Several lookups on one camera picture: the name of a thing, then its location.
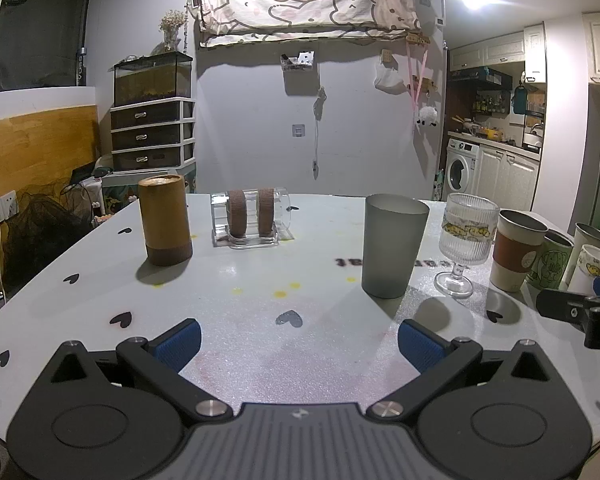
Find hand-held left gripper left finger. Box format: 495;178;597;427
42;318;235;427

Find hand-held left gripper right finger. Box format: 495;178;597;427
365;318;557;425

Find clear glass cup brown bands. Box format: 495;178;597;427
225;187;301;239

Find small white printed cup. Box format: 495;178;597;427
567;244;600;294

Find green printed cup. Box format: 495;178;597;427
525;230;575;292

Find tall white cup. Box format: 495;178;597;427
560;222;600;292

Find white cup brown sleeve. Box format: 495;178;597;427
489;208;550;293

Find grey frosted plastic cup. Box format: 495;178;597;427
361;193;431;300

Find brown bamboo cup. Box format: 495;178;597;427
138;174;194;267

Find ribbed stemmed glass yellow print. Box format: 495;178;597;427
433;193;501;300

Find clear acrylic stand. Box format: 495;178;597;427
210;192;281;250

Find white lower kitchen cabinets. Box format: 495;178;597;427
477;142;541;212

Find white kitchen cabinets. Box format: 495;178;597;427
477;142;541;212
449;21;547;84

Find white washing machine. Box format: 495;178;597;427
444;138;481;197

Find black mesh net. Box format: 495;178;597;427
4;194;89;287

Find white plastic drawer unit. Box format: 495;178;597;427
109;98;197;172

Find white power outlet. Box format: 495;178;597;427
0;190;19;227

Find white plush sheep toy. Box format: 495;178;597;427
413;105;440;129

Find black range hood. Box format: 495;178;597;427
449;66;514;87

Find white upper kitchen cabinets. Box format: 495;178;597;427
449;21;547;84

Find glass fish tank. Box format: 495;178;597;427
113;51;194;108

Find pink ribbon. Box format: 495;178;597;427
406;42;429;112

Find white face mask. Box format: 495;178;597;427
373;62;406;93

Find dried flowers in vase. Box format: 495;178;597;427
159;9;187;54

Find dark window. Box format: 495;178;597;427
0;0;92;93

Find printed cartoon blanket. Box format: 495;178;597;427
189;0;424;49

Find clear wall shelf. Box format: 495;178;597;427
279;49;315;72

